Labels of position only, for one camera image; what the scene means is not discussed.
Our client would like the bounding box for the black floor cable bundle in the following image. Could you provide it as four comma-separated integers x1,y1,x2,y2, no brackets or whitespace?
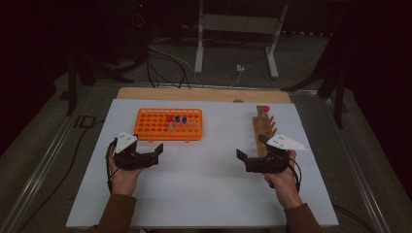
146,45,191,90

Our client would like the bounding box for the person's right hand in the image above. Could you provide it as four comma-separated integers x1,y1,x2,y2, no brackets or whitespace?
263,150,304,210

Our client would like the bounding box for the white table board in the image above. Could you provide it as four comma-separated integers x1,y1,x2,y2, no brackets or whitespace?
65,98,340,229

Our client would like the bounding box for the white floor cable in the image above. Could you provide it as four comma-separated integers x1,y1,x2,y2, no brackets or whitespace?
149,37,243,88

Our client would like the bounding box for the dark equipment rack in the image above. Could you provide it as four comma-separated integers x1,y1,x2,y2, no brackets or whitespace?
129,0,154,62

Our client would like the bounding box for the aluminium frame rail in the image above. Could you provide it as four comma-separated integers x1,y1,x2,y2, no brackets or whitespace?
0,85,95,233
319,96,395,233

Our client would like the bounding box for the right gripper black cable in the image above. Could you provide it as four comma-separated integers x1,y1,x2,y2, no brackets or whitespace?
287,160,375,233

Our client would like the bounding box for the grey metal stand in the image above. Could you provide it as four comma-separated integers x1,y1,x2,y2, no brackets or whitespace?
193,0,290,80

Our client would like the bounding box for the orange plastic test tube rack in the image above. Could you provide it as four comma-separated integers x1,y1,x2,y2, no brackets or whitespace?
133,108,204,144

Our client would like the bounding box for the wooden test tube rack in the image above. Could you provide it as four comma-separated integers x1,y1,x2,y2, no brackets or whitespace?
252,105,278,158

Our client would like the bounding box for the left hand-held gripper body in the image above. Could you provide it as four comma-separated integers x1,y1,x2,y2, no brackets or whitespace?
112,130,159,172

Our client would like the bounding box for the black tripod stand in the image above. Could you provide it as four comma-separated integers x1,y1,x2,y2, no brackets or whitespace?
66,48,135,117
281,32,350,129

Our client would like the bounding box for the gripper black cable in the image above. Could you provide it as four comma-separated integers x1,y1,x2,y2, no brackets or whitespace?
287,160,375,233
105,139,119,195

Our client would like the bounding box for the person's left hand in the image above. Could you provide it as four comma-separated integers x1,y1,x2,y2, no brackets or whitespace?
109,145,144,196

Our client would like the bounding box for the long black floor cable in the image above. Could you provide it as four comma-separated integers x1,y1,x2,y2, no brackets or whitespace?
16,119,106,233

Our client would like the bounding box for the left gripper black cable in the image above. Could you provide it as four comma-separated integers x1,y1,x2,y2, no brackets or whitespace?
105,139,119,195

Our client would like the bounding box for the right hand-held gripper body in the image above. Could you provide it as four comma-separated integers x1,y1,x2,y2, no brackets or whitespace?
245,133,310,174

